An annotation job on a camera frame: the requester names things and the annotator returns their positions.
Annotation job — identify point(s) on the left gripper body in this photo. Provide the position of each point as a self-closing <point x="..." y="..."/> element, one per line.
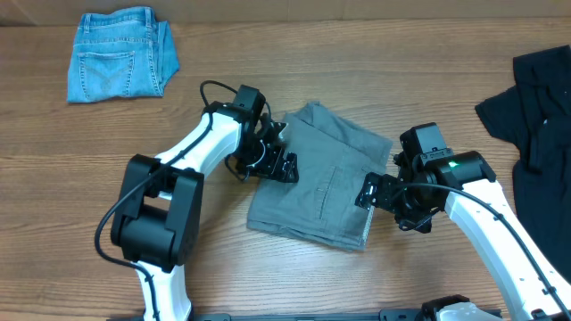
<point x="260" y="159"/>

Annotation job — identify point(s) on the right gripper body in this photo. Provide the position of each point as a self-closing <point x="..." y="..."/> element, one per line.
<point x="375" y="192"/>

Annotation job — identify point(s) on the grey shorts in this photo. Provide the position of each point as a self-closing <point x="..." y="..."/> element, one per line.
<point x="333" y="156"/>

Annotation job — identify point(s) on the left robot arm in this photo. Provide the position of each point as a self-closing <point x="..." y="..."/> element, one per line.
<point x="155" y="221"/>

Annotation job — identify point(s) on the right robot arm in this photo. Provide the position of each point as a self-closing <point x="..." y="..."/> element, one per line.
<point x="465" y="188"/>

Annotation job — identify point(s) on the black shirt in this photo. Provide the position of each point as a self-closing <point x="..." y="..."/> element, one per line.
<point x="534" y="115"/>

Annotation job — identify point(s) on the folded blue denim jeans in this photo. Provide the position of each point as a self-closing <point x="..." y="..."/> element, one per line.
<point x="124" y="54"/>

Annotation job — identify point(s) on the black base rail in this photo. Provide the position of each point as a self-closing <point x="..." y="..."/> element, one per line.
<point x="381" y="315"/>

